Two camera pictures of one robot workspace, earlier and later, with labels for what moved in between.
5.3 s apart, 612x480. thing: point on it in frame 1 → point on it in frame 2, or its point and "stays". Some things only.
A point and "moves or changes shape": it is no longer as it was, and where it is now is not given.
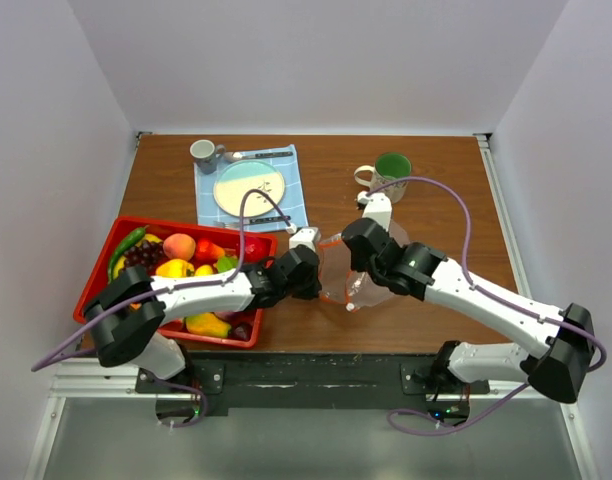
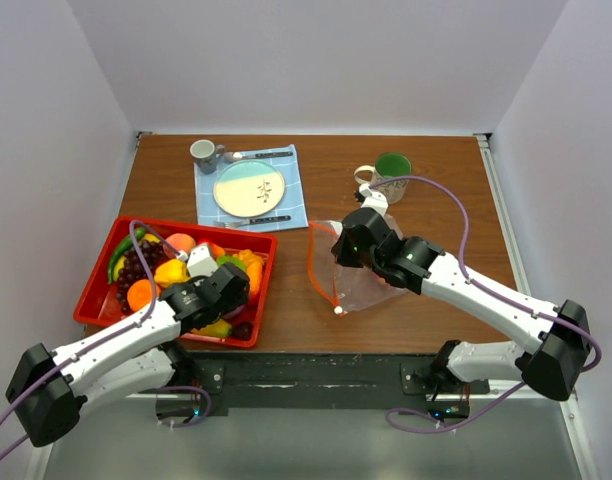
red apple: x=257 y=249 → x=216 y=250
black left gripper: x=313 y=288 → x=239 y=299
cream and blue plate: x=233 y=181 stays
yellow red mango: x=207 y=324 stays
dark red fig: x=242 y=331 stays
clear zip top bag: x=341 y=284 moves or changes shape
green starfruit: x=226 y=263 stays
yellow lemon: x=119 y=266 stays
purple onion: x=228 y=316 stays
